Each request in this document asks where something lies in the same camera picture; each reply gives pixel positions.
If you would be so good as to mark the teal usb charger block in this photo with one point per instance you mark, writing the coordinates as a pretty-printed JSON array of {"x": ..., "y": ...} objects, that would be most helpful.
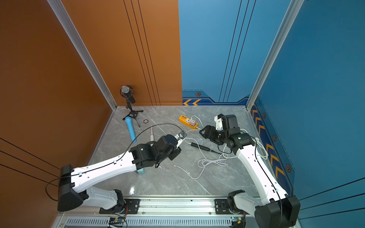
[{"x": 141, "y": 171}]

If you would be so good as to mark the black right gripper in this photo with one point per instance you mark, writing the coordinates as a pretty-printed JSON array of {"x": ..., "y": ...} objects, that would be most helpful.
[{"x": 210, "y": 135}]

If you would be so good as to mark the black electric toothbrush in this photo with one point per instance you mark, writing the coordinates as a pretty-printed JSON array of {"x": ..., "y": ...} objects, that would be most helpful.
[{"x": 201, "y": 147}]

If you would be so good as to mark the blue toy microphone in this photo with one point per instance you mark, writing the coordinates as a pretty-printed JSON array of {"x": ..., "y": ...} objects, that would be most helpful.
[{"x": 128, "y": 121}]

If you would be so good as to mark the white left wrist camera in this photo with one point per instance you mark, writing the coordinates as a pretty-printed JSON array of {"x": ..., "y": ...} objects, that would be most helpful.
[{"x": 180, "y": 137}]

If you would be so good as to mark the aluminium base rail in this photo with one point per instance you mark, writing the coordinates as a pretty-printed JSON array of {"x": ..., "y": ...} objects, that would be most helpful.
[{"x": 158, "y": 212}]

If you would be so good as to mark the yellow power strip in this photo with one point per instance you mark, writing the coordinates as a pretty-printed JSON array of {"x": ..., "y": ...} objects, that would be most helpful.
[{"x": 185, "y": 120}]

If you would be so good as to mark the aluminium corner post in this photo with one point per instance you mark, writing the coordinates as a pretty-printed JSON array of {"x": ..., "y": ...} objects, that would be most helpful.
[
  {"x": 285, "y": 27},
  {"x": 74, "y": 36}
]

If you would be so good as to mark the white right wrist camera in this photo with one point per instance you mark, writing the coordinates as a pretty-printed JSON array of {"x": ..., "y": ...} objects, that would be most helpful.
[{"x": 218, "y": 121}]

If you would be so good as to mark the aluminium corner post left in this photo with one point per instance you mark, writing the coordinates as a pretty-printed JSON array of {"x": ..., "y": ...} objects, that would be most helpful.
[{"x": 74, "y": 36}]

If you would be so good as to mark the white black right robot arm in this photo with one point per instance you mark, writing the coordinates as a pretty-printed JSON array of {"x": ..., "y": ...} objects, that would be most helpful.
[{"x": 274, "y": 208}]

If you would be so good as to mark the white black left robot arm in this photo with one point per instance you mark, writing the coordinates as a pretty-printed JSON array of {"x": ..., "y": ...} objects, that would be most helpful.
[{"x": 77, "y": 185}]

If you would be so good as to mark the green circuit board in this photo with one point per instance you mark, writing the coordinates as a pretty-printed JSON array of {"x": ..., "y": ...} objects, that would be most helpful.
[
  {"x": 238, "y": 222},
  {"x": 116, "y": 221}
]

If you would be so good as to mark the left green circuit board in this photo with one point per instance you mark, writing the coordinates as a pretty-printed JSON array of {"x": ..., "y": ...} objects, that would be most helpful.
[{"x": 116, "y": 221}]

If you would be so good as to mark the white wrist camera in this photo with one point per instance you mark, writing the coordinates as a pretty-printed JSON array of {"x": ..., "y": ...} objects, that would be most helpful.
[
  {"x": 218, "y": 121},
  {"x": 180, "y": 137}
]

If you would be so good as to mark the aluminium corner post right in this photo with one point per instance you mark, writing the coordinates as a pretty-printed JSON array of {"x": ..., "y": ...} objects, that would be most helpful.
[{"x": 285, "y": 27}]

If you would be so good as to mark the right green circuit board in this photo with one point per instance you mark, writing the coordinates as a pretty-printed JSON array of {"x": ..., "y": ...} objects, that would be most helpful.
[{"x": 238, "y": 222}]

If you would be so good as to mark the white pink electric toothbrush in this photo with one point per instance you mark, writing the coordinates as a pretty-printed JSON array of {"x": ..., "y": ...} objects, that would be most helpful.
[{"x": 152, "y": 138}]

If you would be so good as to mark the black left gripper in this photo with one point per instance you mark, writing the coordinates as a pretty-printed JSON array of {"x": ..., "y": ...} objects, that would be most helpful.
[{"x": 177, "y": 152}]

